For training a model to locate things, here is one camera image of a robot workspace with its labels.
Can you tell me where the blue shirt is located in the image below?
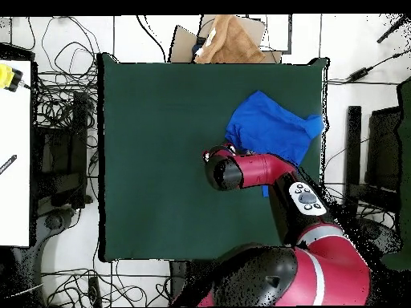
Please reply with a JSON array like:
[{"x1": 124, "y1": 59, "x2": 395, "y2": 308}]
[{"x1": 224, "y1": 90, "x2": 325, "y2": 198}]

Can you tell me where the dark green table cloth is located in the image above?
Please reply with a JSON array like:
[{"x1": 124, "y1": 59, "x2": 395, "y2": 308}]
[{"x1": 96, "y1": 52, "x2": 330, "y2": 263}]

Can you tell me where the cardboard box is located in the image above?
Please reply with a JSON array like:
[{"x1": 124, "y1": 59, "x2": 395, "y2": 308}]
[{"x1": 169, "y1": 14, "x2": 283, "y2": 64}]

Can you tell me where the brown towel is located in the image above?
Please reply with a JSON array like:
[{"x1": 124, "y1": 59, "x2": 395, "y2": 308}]
[{"x1": 193, "y1": 14, "x2": 267, "y2": 64}]

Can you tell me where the black chair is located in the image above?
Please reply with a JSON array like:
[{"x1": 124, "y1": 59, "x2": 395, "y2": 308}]
[{"x1": 344, "y1": 105, "x2": 402, "y2": 209}]

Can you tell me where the white table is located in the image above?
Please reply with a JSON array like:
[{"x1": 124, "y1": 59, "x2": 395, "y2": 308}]
[{"x1": 0, "y1": 59, "x2": 33, "y2": 248}]

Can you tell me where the black marker pen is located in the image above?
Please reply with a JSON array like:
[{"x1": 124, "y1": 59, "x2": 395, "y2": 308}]
[{"x1": 0, "y1": 154, "x2": 18, "y2": 176}]

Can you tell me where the yellow and black tool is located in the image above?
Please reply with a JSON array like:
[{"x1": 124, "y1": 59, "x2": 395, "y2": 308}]
[{"x1": 0, "y1": 63, "x2": 24, "y2": 93}]

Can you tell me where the black rod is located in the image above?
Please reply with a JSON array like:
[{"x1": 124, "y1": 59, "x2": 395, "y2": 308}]
[{"x1": 376, "y1": 14, "x2": 411, "y2": 44}]

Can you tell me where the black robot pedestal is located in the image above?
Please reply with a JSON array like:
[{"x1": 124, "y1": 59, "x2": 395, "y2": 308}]
[{"x1": 169, "y1": 259, "x2": 206, "y2": 306}]

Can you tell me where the black metal frame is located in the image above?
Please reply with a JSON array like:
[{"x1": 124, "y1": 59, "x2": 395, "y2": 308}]
[{"x1": 31, "y1": 91, "x2": 94, "y2": 209}]

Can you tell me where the black cable tangle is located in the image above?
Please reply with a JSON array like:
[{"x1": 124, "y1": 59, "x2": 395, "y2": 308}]
[
  {"x1": 41, "y1": 262, "x2": 171, "y2": 307},
  {"x1": 26, "y1": 15, "x2": 100, "y2": 132},
  {"x1": 324, "y1": 182, "x2": 397, "y2": 232}
]

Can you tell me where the black power adapter with cable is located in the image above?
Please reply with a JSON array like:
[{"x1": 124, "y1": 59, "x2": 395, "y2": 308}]
[{"x1": 327, "y1": 47, "x2": 411, "y2": 86}]

